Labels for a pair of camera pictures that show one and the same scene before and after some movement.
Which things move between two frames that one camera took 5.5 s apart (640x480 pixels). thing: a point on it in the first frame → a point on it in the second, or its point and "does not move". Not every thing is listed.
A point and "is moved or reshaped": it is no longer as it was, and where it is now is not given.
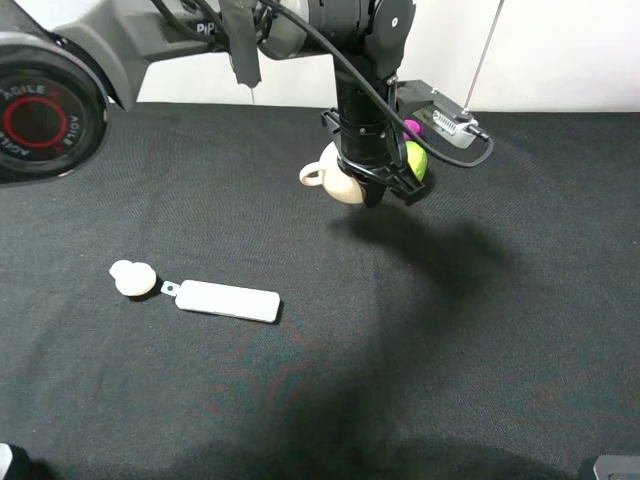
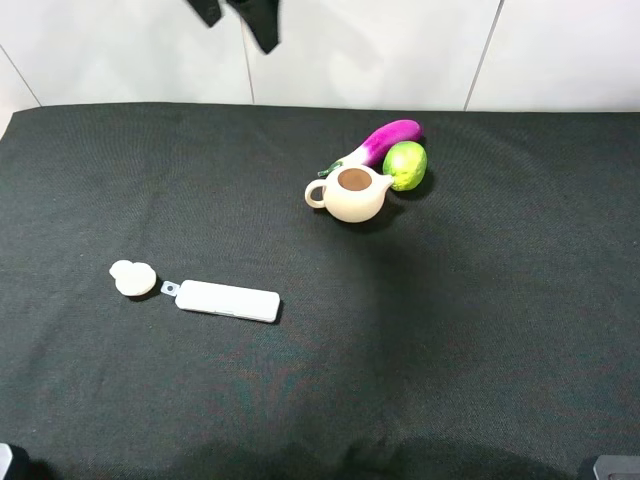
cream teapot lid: [133, 279] does not move
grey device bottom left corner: [6, 458] does not move
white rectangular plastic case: [224, 300] does not move
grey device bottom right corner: [617, 467] does not move
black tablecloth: [488, 331] does not move
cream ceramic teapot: [327, 172] is moved or reshaped
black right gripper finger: [410, 192] → [262, 16]
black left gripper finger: [375, 191] → [209, 10]
